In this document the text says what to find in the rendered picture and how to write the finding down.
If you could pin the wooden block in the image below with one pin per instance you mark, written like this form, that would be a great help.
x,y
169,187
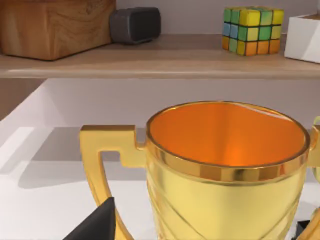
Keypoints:
x,y
50,27

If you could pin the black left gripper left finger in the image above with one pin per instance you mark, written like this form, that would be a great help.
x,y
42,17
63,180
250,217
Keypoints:
x,y
100,225

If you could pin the wooden shelf board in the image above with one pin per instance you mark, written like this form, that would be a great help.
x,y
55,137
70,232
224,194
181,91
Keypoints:
x,y
155,62

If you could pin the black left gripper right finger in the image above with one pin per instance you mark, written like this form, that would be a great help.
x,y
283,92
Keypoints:
x,y
302,228

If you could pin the dark grey speaker box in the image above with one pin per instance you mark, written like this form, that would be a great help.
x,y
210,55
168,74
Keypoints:
x,y
136,25

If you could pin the coloured puzzle cube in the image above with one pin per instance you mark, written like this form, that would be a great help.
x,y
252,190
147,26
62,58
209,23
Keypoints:
x,y
252,31

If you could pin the gold trophy cup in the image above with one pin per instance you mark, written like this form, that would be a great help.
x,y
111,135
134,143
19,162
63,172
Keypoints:
x,y
225,190

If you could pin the white box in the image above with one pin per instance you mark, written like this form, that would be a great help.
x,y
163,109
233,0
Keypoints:
x,y
303,38

